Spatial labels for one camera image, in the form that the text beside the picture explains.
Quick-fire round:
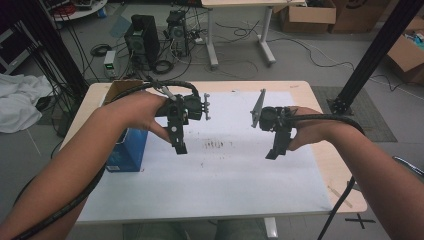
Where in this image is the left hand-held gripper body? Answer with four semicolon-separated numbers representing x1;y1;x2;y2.
156;92;212;122

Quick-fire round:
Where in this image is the black metal post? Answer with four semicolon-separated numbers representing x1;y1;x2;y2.
6;0;90;99
327;0;424;116

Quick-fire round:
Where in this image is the white-legged desk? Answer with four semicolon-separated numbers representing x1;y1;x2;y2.
200;0;308;68

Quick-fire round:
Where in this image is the low brown cardboard box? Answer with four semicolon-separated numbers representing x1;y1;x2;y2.
279;0;338;34

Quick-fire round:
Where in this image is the round white table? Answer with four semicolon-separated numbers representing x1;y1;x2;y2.
46;0;109;23

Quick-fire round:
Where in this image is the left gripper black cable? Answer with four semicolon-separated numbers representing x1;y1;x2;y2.
12;79;201;240

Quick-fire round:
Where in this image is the white paper sheet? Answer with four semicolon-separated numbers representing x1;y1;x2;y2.
76;90;335;224

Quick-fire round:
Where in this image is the dark floor mat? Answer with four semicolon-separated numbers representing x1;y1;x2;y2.
311;85;398;144

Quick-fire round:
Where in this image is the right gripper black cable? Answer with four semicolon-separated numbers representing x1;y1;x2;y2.
291;113;367;240

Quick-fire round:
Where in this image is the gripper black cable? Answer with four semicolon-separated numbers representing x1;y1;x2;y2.
12;79;201;240
291;113;367;240

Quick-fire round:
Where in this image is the person's right hand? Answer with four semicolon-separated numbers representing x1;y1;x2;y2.
286;105;338;152

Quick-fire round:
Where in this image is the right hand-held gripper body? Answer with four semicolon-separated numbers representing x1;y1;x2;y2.
250;88;297;132

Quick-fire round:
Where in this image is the white cloth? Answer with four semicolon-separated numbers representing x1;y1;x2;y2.
0;73;55;134

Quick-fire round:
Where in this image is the person's left hand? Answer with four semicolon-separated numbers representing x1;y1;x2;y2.
109;89;175;145

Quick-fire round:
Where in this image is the tan tape strip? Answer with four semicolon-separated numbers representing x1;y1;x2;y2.
327;184;354;210

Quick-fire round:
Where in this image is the chrome chair base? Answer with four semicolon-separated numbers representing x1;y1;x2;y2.
392;155;424;184

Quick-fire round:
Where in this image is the blue cardboard box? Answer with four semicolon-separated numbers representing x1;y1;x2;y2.
102;79;150;174

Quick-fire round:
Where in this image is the small black cable coil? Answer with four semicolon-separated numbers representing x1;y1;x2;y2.
89;43;113;58

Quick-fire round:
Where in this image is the large black cable coil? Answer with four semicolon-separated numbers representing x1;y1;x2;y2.
151;59;175;76

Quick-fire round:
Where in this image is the open cardboard box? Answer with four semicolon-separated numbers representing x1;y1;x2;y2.
384;16;424;86

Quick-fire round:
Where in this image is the white power supply unit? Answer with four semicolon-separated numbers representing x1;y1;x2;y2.
103;49;118;80

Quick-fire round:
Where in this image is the open-sided computer tower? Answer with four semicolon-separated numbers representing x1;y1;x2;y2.
165;9;190;58

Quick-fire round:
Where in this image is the black computer tower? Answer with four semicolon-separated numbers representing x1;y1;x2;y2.
123;13;162;69

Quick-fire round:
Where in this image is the light wooden table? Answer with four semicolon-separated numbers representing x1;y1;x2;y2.
59;80;368;240

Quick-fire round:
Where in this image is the tall brown cardboard box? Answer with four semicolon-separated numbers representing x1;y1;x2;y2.
328;0;396;35

